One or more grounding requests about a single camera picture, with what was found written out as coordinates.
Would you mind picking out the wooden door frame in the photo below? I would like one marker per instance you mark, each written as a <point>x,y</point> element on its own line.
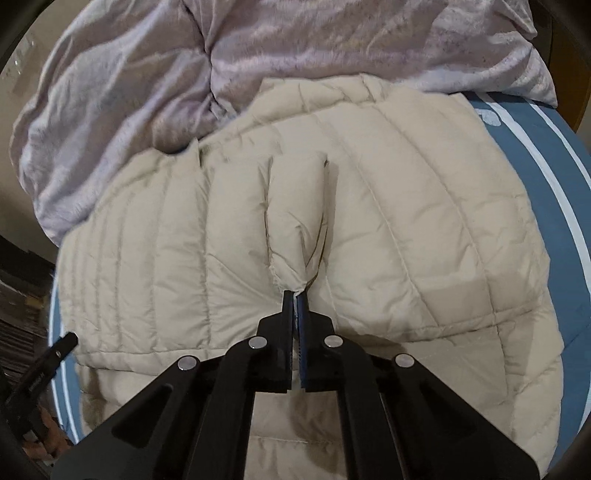
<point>569,78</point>

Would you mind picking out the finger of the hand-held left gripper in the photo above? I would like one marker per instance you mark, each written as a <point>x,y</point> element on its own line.
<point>61,347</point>

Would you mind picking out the white wall socket plate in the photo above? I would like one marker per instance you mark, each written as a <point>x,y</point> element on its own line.
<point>22,57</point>

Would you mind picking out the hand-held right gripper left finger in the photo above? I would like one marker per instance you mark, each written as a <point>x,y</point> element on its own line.
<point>287,318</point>

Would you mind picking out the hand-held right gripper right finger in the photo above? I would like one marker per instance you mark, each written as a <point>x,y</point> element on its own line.
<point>301,323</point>

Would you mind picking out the blue white-striped bed sheet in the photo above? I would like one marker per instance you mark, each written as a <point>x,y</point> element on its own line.
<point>554,184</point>

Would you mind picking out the person's left hand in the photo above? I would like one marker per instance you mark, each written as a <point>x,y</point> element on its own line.
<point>51,434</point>

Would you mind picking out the pink crumpled duvet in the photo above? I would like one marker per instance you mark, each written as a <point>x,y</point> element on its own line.
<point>106,115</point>

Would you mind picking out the beige quilted down jacket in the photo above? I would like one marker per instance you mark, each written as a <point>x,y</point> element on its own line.
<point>406,221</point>

